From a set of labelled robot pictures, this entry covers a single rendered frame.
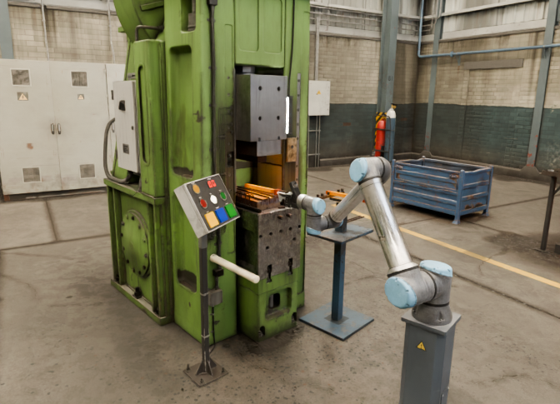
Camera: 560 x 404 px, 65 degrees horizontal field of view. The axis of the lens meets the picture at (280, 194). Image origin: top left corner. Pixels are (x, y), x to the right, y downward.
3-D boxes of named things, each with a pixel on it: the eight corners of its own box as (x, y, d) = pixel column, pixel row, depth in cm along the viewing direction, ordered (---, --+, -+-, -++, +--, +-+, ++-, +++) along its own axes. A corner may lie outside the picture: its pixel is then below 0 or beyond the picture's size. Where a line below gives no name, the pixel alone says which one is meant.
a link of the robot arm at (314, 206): (315, 216, 253) (316, 200, 250) (300, 211, 262) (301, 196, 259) (327, 214, 259) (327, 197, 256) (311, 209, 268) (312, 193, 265)
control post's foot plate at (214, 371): (231, 373, 265) (230, 360, 263) (199, 389, 251) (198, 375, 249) (211, 357, 281) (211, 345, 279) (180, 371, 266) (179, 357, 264)
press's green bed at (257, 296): (297, 326, 320) (299, 266, 309) (257, 345, 295) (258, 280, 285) (251, 300, 360) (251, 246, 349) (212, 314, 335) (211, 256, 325)
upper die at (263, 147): (281, 154, 286) (281, 139, 284) (257, 157, 273) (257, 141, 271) (242, 147, 317) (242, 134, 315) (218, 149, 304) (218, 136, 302)
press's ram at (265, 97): (296, 138, 293) (297, 76, 284) (250, 142, 268) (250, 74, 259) (257, 133, 323) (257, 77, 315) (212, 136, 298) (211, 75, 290)
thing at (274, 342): (321, 335, 309) (321, 333, 309) (257, 367, 271) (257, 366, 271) (283, 314, 338) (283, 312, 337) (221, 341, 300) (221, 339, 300)
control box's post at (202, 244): (210, 372, 266) (206, 199, 242) (205, 375, 263) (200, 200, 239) (207, 369, 269) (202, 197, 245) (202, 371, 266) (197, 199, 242)
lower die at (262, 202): (280, 206, 294) (280, 194, 292) (257, 211, 281) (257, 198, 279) (242, 195, 325) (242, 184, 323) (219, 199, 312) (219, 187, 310)
